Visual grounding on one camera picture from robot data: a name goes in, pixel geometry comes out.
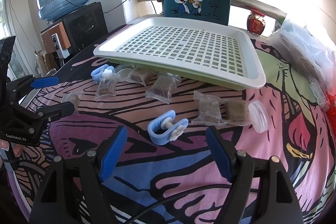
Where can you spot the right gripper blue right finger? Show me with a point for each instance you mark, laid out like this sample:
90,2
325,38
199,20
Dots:
222,152

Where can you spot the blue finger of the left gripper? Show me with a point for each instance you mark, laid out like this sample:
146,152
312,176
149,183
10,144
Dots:
57,111
44,82

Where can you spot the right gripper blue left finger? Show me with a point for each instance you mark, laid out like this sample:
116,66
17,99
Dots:
110,151

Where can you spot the brown snack five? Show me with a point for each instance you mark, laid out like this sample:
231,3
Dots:
237,113

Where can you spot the brown snack four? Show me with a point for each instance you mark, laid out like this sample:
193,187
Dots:
209,110

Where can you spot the blue clip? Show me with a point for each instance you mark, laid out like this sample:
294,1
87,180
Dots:
164,129
96,74

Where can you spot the brown snack one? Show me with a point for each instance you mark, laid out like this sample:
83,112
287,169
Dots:
107,87

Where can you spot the brown snack three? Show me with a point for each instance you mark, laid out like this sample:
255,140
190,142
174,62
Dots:
164,87

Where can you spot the brown snack six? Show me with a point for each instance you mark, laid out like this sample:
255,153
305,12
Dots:
74,98

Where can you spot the brown snack two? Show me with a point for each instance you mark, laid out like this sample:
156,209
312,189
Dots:
140,76

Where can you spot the person's left hand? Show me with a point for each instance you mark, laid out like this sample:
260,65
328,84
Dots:
17,148

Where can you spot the wooden speaker box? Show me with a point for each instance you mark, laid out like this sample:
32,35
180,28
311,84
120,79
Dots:
55,39

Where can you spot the cartoon print blanket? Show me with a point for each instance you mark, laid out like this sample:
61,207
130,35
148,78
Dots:
179,182

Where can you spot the black water dispenser cabinet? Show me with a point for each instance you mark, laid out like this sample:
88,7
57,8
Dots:
76,30

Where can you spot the white perforated plastic tray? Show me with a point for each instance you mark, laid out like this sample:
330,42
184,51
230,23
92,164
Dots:
203,51

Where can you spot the red plastic bag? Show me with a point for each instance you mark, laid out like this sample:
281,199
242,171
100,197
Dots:
331,113

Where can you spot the red jar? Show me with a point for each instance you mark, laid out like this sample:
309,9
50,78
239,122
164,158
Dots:
256,22

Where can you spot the clear plastic bag pile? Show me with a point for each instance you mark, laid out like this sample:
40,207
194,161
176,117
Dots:
309,49

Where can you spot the metal pipe rail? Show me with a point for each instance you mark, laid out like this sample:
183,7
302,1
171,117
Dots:
266,9

